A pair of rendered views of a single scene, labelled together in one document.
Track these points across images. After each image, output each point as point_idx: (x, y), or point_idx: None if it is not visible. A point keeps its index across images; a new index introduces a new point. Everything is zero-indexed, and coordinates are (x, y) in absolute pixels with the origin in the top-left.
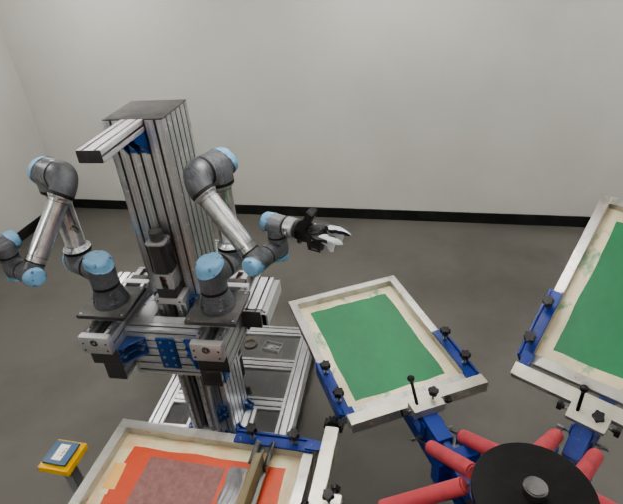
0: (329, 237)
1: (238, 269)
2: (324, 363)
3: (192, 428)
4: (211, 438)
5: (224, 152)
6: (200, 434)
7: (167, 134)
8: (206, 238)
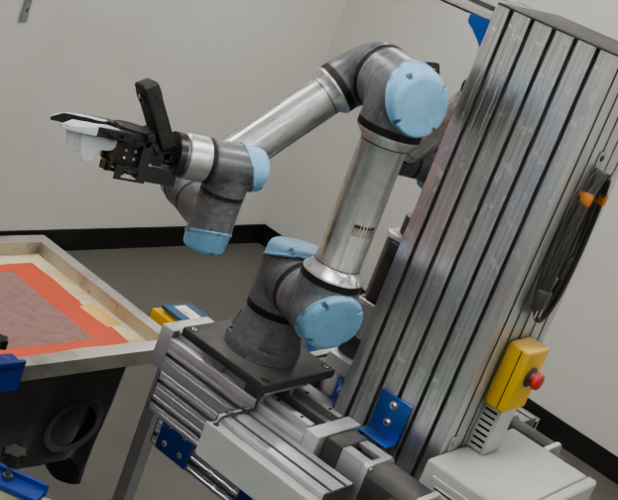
0: (84, 116)
1: (283, 308)
2: (16, 449)
3: (87, 357)
4: (46, 354)
5: (404, 65)
6: (66, 354)
7: (489, 40)
8: (438, 344)
